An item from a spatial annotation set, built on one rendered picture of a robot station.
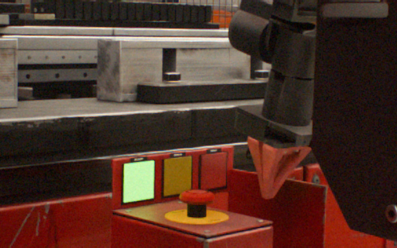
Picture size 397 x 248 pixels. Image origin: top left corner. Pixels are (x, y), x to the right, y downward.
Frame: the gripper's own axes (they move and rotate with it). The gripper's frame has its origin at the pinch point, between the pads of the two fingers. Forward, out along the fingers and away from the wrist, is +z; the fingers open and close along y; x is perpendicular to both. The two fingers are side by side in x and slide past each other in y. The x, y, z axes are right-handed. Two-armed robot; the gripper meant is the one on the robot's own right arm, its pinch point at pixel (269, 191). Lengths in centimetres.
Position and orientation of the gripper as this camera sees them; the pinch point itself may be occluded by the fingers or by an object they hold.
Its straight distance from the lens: 104.9
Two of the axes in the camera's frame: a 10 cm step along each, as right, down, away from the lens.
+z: -1.8, 9.4, 2.8
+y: -6.8, -3.3, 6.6
